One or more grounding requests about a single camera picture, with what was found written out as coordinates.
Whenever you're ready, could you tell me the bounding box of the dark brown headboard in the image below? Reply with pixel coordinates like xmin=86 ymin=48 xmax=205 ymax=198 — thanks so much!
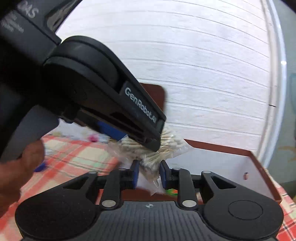
xmin=140 ymin=83 xmax=166 ymax=113

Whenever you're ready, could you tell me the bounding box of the floral mattress with text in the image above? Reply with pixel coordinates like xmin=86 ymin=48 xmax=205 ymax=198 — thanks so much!
xmin=49 ymin=120 xmax=110 ymax=143

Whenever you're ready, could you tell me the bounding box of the person's left hand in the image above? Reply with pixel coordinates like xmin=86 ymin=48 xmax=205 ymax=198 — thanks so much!
xmin=0 ymin=140 xmax=45 ymax=216

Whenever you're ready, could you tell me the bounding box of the cartoon painted door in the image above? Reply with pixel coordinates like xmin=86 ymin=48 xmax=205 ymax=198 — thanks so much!
xmin=268 ymin=1 xmax=295 ymax=184

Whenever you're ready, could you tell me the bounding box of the red plaid bed sheet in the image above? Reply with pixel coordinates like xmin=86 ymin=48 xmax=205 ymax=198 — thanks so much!
xmin=0 ymin=135 xmax=296 ymax=241

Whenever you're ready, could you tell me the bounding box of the red shoe box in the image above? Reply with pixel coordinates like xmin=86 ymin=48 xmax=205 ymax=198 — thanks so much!
xmin=166 ymin=140 xmax=282 ymax=203

